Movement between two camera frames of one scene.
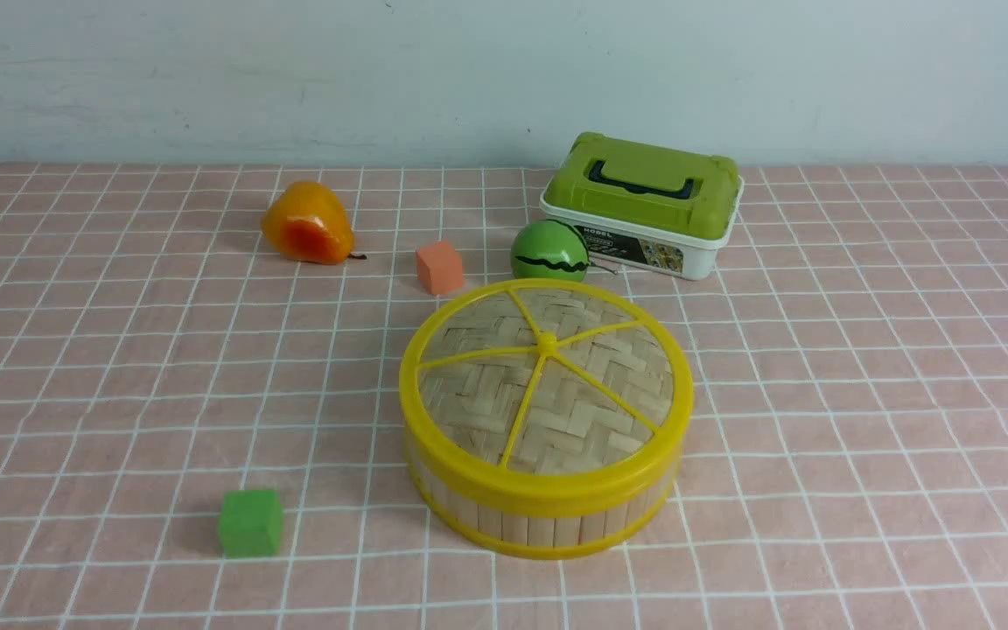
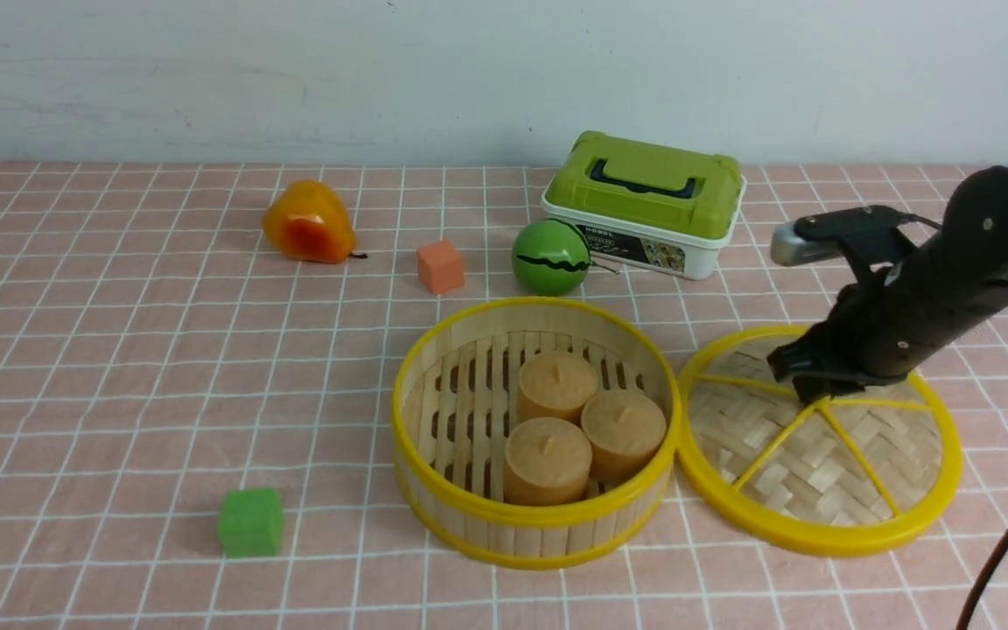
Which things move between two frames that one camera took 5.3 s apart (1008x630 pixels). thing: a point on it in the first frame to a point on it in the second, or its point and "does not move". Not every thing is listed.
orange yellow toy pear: x=307 y=222 does not move
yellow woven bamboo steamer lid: x=546 y=395 to x=861 y=472
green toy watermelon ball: x=549 y=249 does not move
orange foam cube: x=439 y=269 does not move
